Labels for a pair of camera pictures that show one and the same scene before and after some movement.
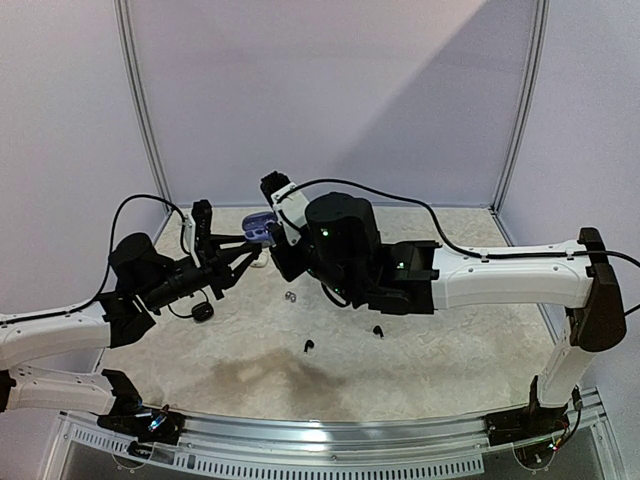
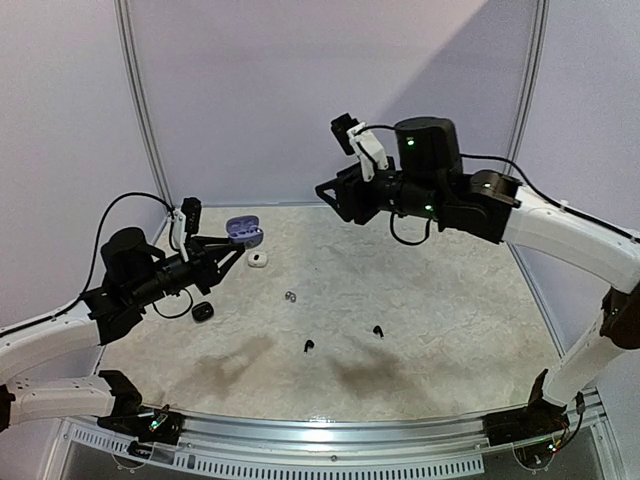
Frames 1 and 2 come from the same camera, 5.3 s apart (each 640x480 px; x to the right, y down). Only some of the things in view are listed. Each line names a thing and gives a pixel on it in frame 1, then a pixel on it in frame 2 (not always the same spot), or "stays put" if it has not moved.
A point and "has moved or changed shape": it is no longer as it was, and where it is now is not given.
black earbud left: (308, 343) stays put
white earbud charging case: (260, 261) stays put
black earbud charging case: (202, 312) stays put
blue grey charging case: (253, 226) has moved or changed shape
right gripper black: (286, 257) to (358, 192)
